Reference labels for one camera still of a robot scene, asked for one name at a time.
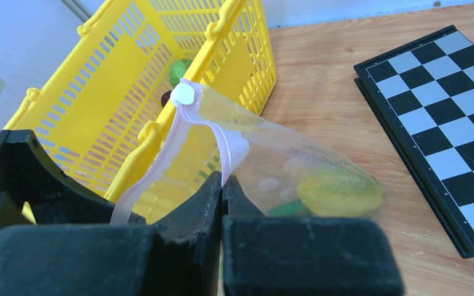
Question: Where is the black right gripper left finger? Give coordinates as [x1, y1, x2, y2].
[0, 171, 223, 295]

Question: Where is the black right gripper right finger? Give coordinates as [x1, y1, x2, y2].
[222, 176, 405, 295]

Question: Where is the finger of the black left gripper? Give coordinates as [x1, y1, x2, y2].
[0, 130, 146, 250]

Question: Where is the green bean pod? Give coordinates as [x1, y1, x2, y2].
[266, 199, 315, 216]

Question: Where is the clear zip top bag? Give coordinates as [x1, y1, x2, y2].
[110, 79, 375, 224]

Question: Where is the yellow green star fruit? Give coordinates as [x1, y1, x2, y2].
[296, 168, 384, 217]

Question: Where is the yellow plastic basket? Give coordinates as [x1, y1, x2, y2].
[6, 1, 277, 202]

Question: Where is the dark brown round fruit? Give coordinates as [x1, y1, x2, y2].
[160, 91, 172, 107]

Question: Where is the green round vegetable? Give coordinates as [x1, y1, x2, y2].
[168, 59, 193, 87]

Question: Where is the black white chessboard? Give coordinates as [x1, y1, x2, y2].
[354, 25, 474, 258]

